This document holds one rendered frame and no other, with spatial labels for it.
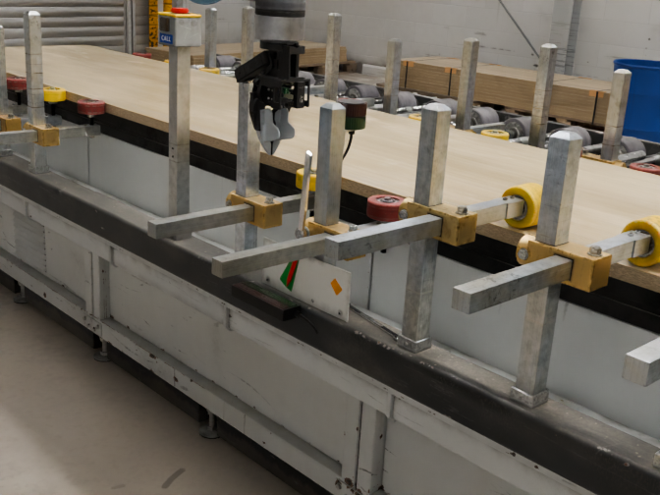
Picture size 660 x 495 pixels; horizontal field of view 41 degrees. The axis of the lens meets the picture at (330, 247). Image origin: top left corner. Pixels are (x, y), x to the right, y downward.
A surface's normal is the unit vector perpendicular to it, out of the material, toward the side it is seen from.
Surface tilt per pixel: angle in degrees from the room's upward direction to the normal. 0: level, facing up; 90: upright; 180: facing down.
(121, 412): 0
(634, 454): 0
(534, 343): 90
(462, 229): 90
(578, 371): 90
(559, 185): 90
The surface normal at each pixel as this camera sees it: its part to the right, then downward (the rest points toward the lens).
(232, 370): -0.74, 0.18
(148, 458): 0.06, -0.95
